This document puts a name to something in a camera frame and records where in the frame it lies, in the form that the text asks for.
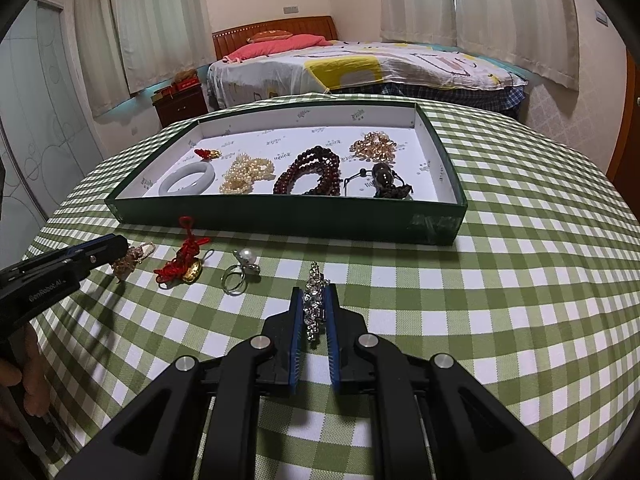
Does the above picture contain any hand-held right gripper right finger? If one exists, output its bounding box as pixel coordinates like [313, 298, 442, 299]
[325, 282, 576, 480]

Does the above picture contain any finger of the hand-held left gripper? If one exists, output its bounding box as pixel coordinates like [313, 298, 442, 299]
[59, 235, 129, 275]

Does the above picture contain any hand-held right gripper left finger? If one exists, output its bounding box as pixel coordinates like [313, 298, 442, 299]
[55, 285, 306, 480]

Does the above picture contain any clear crystal bracelet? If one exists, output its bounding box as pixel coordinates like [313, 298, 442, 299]
[300, 261, 333, 348]

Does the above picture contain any green cardboard box tray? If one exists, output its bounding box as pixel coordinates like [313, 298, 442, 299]
[104, 100, 469, 247]

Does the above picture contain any pale jade bangle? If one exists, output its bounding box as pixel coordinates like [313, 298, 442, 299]
[159, 161, 217, 197]

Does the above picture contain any dark red bead bracelet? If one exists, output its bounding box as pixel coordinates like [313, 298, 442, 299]
[272, 145, 342, 197]

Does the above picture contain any cream pearl necklace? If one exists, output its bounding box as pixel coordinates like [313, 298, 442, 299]
[219, 154, 276, 195]

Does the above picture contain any dark brown pendant necklace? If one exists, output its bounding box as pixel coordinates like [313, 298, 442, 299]
[345, 162, 415, 201]

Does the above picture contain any champagne crystal bead bracelet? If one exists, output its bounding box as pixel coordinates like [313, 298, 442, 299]
[349, 131, 401, 161]

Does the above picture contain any person's left hand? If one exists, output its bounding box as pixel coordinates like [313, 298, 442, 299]
[0, 329, 52, 443]

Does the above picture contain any red knot tassel pendant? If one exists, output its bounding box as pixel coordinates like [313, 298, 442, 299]
[154, 216, 211, 288]

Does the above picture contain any frosted glass sliding wardrobe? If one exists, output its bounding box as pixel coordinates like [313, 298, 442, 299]
[0, 0, 108, 241]

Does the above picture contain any dark wooden nightstand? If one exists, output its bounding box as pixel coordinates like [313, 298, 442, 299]
[152, 85, 210, 128]

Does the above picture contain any green checked tablecloth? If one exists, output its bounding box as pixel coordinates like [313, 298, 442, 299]
[22, 92, 640, 480]

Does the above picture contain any white curtain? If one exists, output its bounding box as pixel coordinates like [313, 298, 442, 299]
[450, 0, 581, 92]
[72, 0, 131, 121]
[380, 0, 458, 46]
[112, 0, 213, 98]

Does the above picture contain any pink pillow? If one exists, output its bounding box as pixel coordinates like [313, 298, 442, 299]
[222, 34, 337, 63]

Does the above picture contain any red embroidered cushion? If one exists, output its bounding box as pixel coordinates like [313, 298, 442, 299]
[247, 29, 293, 43]

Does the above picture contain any patterned bedsheet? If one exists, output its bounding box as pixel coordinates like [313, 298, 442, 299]
[206, 40, 528, 111]

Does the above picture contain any blue plaid mattress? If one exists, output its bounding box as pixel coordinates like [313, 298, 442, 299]
[350, 82, 526, 121]

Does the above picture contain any wooden bed headboard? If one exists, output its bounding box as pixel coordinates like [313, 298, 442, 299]
[212, 16, 337, 61]

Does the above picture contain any brown wooden door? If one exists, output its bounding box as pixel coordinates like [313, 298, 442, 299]
[607, 50, 640, 186]

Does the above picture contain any silver pearl ring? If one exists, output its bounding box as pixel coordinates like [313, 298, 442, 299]
[222, 248, 261, 295]

